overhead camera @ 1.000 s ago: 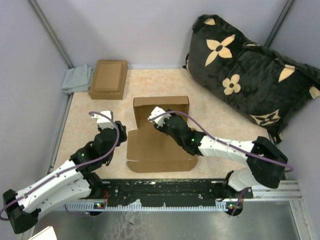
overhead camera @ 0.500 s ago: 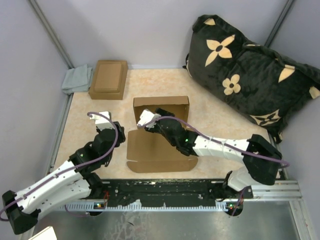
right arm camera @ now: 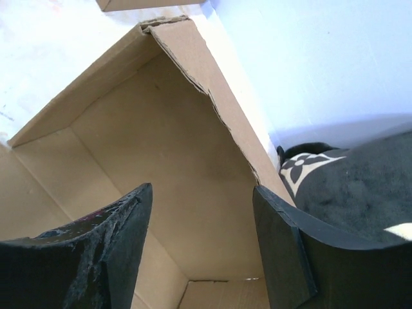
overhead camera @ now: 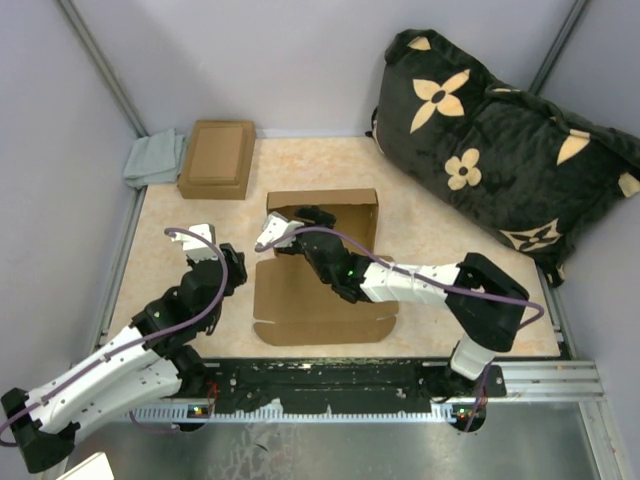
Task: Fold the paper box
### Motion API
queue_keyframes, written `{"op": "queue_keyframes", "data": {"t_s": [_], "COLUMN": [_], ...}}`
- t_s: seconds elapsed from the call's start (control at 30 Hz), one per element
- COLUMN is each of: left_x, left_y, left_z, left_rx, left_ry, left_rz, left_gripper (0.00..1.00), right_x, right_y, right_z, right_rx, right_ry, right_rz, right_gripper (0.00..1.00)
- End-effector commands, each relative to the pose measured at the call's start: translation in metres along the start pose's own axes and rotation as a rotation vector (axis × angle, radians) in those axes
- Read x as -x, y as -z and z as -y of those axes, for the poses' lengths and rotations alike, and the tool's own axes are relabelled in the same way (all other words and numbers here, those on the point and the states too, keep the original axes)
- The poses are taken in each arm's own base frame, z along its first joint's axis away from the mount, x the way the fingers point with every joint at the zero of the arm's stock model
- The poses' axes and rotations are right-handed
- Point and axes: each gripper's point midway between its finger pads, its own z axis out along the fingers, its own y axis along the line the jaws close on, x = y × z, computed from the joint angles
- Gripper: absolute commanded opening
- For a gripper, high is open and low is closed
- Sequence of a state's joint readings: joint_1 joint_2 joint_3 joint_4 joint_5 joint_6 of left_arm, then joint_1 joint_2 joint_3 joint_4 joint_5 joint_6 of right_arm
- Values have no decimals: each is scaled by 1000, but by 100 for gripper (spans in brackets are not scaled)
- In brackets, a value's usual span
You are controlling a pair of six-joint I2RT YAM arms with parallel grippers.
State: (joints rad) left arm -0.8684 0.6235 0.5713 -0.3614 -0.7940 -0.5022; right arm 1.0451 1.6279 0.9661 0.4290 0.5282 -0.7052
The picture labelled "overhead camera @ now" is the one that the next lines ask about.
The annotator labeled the black plush flower-pattern pillow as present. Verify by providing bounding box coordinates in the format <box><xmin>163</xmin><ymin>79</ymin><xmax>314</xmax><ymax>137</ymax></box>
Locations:
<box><xmin>371</xmin><ymin>29</ymin><xmax>639</xmax><ymax>286</ymax></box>

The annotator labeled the light blue folded cloth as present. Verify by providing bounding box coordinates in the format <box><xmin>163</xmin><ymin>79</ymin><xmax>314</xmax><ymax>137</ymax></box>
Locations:
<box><xmin>123</xmin><ymin>128</ymin><xmax>187</xmax><ymax>189</ymax></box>

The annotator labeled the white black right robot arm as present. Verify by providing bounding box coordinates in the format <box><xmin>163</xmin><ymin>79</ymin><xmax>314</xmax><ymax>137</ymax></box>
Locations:
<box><xmin>258</xmin><ymin>206</ymin><xmax>530</xmax><ymax>396</ymax></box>

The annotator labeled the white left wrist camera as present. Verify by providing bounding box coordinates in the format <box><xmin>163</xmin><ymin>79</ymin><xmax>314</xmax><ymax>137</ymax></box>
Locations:
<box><xmin>165</xmin><ymin>223</ymin><xmax>218</xmax><ymax>263</ymax></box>

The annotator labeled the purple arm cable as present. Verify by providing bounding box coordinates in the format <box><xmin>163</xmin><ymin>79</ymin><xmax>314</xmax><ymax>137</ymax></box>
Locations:
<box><xmin>0</xmin><ymin>227</ymin><xmax>231</xmax><ymax>447</ymax></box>
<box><xmin>254</xmin><ymin>225</ymin><xmax>544</xmax><ymax>433</ymax></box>

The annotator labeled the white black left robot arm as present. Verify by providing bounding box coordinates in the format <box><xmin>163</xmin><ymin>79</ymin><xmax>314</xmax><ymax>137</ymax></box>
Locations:
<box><xmin>1</xmin><ymin>243</ymin><xmax>247</xmax><ymax>474</ymax></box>

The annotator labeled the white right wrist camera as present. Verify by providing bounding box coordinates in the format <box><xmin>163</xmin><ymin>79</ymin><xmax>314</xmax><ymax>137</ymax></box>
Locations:
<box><xmin>254</xmin><ymin>212</ymin><xmax>304</xmax><ymax>252</ymax></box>

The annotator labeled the white board corner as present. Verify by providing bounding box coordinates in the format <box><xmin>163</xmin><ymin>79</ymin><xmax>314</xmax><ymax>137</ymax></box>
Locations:
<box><xmin>57</xmin><ymin>452</ymin><xmax>115</xmax><ymax>480</ymax></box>

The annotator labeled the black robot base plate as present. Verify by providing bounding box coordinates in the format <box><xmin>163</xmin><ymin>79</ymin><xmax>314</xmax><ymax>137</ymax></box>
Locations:
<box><xmin>170</xmin><ymin>358</ymin><xmax>507</xmax><ymax>414</ymax></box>

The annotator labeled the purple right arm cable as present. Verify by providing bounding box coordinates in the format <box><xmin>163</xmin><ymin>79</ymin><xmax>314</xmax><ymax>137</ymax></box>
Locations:
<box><xmin>254</xmin><ymin>225</ymin><xmax>544</xmax><ymax>433</ymax></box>

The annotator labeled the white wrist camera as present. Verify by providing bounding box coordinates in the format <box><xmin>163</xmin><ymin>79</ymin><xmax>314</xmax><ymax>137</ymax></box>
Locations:
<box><xmin>254</xmin><ymin>212</ymin><xmax>304</xmax><ymax>252</ymax></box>
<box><xmin>165</xmin><ymin>223</ymin><xmax>218</xmax><ymax>263</ymax></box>

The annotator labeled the small folded brown cardboard box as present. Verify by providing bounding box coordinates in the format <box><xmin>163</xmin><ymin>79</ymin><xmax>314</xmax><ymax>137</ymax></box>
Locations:
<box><xmin>189</xmin><ymin>125</ymin><xmax>244</xmax><ymax>185</ymax></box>

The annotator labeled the large folded brown cardboard box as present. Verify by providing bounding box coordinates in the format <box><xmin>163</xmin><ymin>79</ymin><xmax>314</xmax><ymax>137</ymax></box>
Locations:
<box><xmin>177</xmin><ymin>120</ymin><xmax>256</xmax><ymax>200</ymax></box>

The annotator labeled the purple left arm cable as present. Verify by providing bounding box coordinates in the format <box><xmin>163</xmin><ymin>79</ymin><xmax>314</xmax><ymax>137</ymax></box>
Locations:
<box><xmin>0</xmin><ymin>227</ymin><xmax>231</xmax><ymax>447</ymax></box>

